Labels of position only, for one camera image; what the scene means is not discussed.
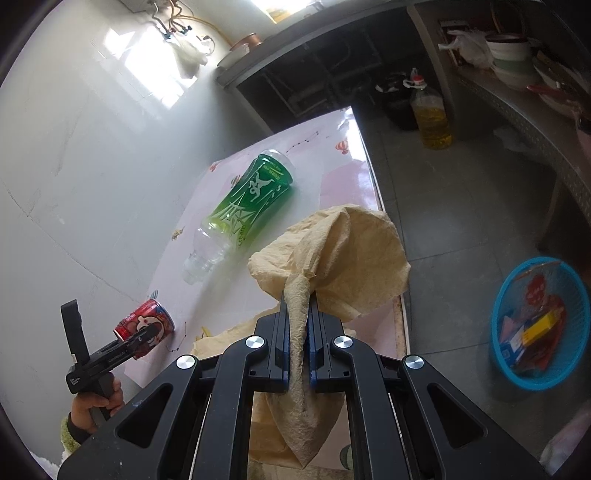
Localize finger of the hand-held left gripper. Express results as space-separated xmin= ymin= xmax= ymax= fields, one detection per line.
xmin=115 ymin=324 xmax=158 ymax=358

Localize person's left hand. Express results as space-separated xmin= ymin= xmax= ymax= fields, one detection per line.
xmin=69 ymin=376 xmax=125 ymax=432

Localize cooking oil bottle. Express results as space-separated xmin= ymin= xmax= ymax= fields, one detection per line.
xmin=404 ymin=68 xmax=453 ymax=151

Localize wall cables bundle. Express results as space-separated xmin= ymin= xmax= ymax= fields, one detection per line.
xmin=121 ymin=0 xmax=218 ymax=56

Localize stack of bowls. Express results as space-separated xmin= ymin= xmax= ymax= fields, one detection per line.
xmin=485 ymin=34 xmax=536 ymax=88

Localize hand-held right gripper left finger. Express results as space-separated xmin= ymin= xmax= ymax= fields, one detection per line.
xmin=56 ymin=295 xmax=291 ymax=480

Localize pink printed table cover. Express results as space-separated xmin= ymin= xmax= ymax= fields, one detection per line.
xmin=122 ymin=106 xmax=411 ymax=469

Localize yellow packet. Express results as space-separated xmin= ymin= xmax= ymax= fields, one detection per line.
xmin=519 ymin=310 xmax=566 ymax=348

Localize crumpled pale yellow paper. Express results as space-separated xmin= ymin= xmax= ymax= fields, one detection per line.
xmin=191 ymin=316 xmax=301 ymax=468

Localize blue plastic basket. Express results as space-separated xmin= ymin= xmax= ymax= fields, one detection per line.
xmin=490 ymin=257 xmax=591 ymax=392

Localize grey concrete counter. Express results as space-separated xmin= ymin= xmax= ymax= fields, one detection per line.
xmin=217 ymin=0 xmax=591 ymax=259

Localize person's left forearm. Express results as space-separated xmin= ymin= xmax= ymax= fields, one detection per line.
xmin=60 ymin=411 xmax=100 ymax=462

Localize white plate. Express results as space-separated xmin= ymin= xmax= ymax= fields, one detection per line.
xmin=217 ymin=46 xmax=252 ymax=68

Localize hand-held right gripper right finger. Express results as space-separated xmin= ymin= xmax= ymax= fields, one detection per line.
xmin=307 ymin=295 xmax=548 ymax=480

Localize red snack bag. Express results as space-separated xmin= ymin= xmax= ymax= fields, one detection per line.
xmin=512 ymin=265 xmax=568 ymax=374

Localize white plastic bag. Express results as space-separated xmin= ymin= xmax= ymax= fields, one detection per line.
xmin=438 ymin=30 xmax=495 ymax=70

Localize dark container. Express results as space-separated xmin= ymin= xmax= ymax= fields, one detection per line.
xmin=375 ymin=71 xmax=419 ymax=131

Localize copper pot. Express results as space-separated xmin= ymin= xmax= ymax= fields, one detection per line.
xmin=229 ymin=32 xmax=264 ymax=51

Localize red drink can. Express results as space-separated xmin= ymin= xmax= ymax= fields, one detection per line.
xmin=114 ymin=298 xmax=176 ymax=360

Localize green plastic bottle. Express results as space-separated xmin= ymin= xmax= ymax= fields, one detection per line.
xmin=182 ymin=150 xmax=296 ymax=284

